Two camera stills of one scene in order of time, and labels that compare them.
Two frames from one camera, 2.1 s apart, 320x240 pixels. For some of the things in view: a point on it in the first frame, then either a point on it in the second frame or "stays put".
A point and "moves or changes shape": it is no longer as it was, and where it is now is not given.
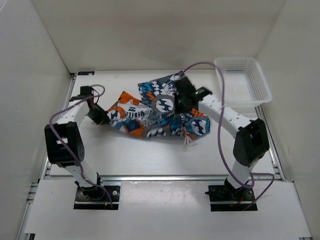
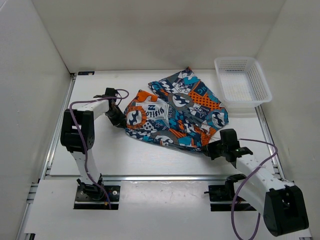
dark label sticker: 86,73 stays put
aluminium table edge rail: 147,177 stays put
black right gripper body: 181,106 → 215,149
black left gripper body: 98,115 → 116,116
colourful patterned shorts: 155,114 moves or changes shape
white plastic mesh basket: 244,86 stays put
